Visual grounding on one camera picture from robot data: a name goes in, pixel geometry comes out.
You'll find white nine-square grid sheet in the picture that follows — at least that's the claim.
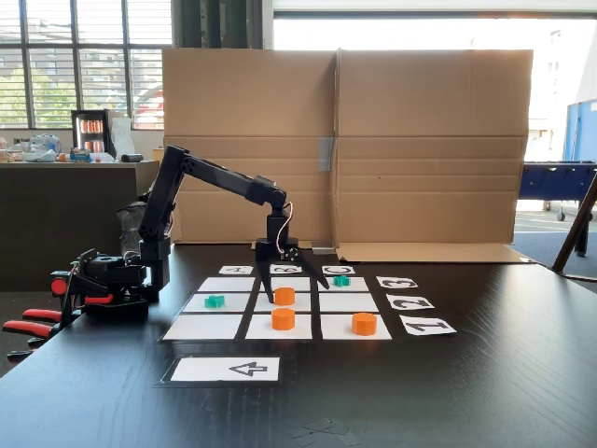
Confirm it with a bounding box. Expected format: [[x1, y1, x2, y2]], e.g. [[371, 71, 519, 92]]
[[160, 275, 394, 343]]

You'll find paper sheet number 3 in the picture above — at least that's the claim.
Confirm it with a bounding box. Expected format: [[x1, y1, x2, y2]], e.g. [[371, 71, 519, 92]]
[[375, 275, 419, 289]]

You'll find long gray tape strip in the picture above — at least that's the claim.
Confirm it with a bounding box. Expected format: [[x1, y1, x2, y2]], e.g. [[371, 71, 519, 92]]
[[318, 137, 336, 173]]

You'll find white arrow paper sheet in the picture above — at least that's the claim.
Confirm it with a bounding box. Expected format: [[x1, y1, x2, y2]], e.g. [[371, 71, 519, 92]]
[[170, 357, 281, 383]]

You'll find paper sheet number 2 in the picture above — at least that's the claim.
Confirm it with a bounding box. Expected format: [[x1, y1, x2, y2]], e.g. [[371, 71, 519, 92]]
[[385, 293, 436, 311]]

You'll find brown cardboard screen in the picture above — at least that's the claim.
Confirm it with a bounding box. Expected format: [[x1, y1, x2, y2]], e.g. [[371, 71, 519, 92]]
[[161, 46, 538, 265]]

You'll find black clamp with red lever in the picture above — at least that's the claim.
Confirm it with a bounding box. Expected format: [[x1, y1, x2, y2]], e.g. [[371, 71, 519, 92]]
[[69, 249, 151, 324]]

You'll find paper sheet number 1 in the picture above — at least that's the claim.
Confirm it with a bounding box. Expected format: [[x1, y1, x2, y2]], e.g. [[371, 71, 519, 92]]
[[398, 315, 458, 336]]

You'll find white paper bag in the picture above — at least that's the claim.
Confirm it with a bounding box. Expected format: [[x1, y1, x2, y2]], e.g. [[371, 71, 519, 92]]
[[110, 116, 136, 160]]

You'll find black mini fridge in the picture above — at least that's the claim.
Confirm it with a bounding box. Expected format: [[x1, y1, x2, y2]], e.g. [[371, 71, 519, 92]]
[[71, 108, 123, 160]]

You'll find dark green curtain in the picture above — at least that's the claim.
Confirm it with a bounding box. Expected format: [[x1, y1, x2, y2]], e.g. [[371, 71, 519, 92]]
[[171, 0, 274, 50]]

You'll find dark wooden counter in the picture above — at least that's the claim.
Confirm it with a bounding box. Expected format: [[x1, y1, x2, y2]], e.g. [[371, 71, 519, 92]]
[[0, 160, 160, 293]]

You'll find pile of plastic bags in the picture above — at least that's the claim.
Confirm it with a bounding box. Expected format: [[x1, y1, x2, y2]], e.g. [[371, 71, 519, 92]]
[[0, 133, 64, 163]]

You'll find blue foosball table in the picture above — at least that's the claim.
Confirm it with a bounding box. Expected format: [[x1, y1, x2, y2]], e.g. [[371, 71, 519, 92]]
[[518, 161, 597, 257]]

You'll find brown-legged tripod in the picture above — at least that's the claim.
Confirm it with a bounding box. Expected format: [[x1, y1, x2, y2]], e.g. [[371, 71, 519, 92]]
[[550, 172, 597, 274]]

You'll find window with blinds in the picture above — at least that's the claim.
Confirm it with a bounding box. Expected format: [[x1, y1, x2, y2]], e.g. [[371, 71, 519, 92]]
[[0, 0, 173, 131]]

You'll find blue panel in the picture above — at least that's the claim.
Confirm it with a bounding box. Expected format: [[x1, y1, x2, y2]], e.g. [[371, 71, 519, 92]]
[[562, 98, 597, 162]]

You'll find red-handled black clamp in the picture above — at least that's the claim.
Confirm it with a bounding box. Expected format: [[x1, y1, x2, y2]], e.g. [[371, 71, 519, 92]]
[[2, 269, 85, 363]]

